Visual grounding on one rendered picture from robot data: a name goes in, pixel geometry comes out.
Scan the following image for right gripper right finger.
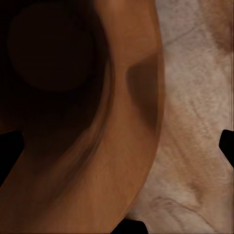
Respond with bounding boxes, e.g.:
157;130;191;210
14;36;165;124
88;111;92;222
219;130;234;168

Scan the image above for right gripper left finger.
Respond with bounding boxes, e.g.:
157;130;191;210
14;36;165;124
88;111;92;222
0;130;25;187

